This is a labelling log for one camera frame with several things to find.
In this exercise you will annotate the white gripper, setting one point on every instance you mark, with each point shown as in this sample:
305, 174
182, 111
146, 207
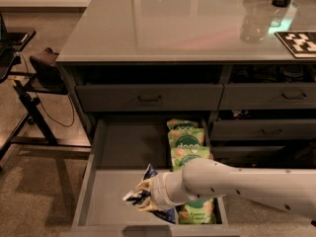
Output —
160, 189

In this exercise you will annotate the blue Kettle chip bag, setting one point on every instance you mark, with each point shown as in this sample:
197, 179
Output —
137, 198

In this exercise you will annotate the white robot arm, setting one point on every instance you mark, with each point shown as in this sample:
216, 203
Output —
291, 190

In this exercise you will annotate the green dang chip bag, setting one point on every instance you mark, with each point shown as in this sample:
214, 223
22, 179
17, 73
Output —
186, 138
181, 156
197, 212
182, 124

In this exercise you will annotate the open grey middle drawer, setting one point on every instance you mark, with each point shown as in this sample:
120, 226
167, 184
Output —
122, 149

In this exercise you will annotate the front green Dang chip bag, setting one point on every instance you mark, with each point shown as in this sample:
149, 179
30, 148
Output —
197, 212

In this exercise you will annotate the rear green Dang chip bag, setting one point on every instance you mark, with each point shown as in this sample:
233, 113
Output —
182, 124

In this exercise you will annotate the grey bottom right drawer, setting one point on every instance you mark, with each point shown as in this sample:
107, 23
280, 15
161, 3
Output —
243, 155

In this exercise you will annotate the grey top left drawer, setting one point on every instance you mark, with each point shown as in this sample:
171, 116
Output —
149, 97

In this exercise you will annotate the grey top right drawer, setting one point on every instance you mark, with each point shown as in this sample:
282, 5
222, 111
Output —
268, 96

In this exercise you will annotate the grey middle right drawer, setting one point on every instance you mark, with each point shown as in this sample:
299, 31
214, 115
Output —
263, 129

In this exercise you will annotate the grey kitchen counter cabinet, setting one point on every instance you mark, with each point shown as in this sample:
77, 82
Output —
188, 42

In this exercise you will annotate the black rolling stand desk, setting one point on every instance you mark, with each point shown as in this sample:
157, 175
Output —
12, 41

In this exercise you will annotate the black white fiducial marker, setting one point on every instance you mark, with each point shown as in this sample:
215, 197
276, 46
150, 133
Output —
301, 44

